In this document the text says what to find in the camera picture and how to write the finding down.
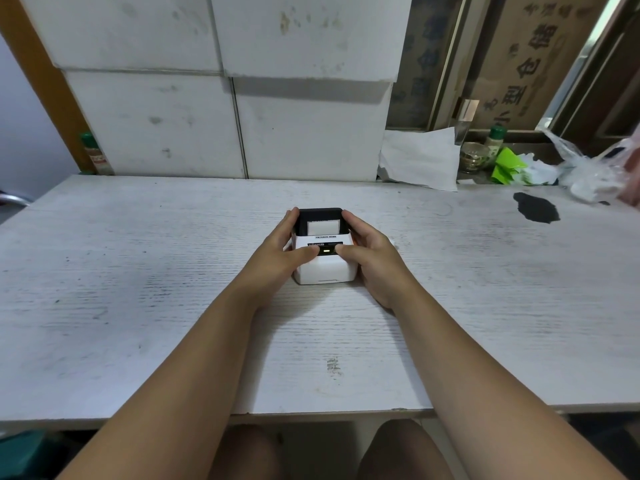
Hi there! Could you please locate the person's right hand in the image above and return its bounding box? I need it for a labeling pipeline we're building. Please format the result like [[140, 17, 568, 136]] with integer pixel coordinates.
[[334, 210, 417, 313]]

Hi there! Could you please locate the person's left hand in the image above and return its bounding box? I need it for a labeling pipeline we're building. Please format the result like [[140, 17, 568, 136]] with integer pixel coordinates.
[[239, 207, 320, 311]]

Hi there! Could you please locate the white and black label printer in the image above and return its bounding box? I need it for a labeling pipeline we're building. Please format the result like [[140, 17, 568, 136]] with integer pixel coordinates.
[[291, 207, 359, 286]]

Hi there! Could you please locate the person's right forearm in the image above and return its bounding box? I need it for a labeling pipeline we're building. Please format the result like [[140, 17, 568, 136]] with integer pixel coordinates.
[[390, 289, 629, 480]]

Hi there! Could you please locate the person's left forearm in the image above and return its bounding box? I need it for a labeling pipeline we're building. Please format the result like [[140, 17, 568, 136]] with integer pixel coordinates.
[[56, 285, 262, 480]]

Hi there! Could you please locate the white paper sheet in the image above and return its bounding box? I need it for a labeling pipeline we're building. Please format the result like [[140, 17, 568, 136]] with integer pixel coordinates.
[[377, 127, 462, 192]]

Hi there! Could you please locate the small glass jar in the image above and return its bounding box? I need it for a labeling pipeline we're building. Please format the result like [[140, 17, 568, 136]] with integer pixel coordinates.
[[459, 142, 491, 174]]

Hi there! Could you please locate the green folded paper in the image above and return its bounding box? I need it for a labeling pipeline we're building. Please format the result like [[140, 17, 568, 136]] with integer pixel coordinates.
[[490, 147, 529, 186]]

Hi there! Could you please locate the green capped white bottle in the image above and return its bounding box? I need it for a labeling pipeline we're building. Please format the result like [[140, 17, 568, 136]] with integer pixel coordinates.
[[482, 126, 509, 166]]

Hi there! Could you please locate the crumpled white paper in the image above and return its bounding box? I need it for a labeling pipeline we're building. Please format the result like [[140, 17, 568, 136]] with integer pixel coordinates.
[[519, 153, 559, 186]]

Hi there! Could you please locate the person's right leg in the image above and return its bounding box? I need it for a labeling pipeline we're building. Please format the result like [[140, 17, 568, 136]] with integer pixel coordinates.
[[356, 419, 454, 480]]

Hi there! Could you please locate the green capped red label bottle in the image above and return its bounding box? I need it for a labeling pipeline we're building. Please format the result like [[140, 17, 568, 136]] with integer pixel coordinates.
[[80, 132, 115, 176]]

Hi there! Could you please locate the clear plastic bag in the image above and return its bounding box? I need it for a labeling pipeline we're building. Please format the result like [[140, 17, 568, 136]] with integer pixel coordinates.
[[542, 129, 637, 204]]

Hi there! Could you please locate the brown cardboard box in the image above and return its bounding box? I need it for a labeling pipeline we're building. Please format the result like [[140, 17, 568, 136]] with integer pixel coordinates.
[[469, 0, 612, 131]]

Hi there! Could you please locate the teal plastic stool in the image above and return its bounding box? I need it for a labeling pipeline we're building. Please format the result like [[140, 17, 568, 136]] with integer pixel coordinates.
[[0, 429, 47, 480]]

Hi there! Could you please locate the orange wooden post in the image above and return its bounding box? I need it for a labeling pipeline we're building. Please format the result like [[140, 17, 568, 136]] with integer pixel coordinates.
[[0, 0, 97, 173]]

